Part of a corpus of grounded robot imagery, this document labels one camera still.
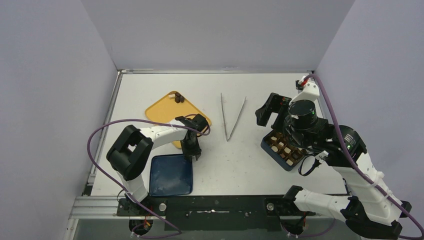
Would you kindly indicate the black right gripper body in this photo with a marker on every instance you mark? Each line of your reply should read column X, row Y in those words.
column 276, row 108

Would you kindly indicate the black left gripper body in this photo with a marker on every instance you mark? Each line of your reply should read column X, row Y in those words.
column 191, row 148

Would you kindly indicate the blue chocolate box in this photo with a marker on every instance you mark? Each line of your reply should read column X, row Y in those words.
column 285, row 150

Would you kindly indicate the blue box lid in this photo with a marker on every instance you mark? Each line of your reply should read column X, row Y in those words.
column 170, row 175

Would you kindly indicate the metal tweezers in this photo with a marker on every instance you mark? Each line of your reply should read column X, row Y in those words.
column 228, row 134

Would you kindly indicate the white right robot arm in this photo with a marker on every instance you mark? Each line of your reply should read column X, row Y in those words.
column 371, row 210

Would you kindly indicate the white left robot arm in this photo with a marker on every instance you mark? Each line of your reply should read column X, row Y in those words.
column 130, row 152

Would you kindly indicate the yellow tray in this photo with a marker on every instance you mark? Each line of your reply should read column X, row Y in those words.
column 171, row 106

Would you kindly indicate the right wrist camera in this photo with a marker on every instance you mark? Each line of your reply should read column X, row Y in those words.
column 307, row 90

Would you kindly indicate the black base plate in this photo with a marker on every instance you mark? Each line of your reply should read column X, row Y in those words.
column 214, row 213

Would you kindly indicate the aluminium frame rail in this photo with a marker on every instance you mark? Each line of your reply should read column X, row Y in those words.
column 98, row 208

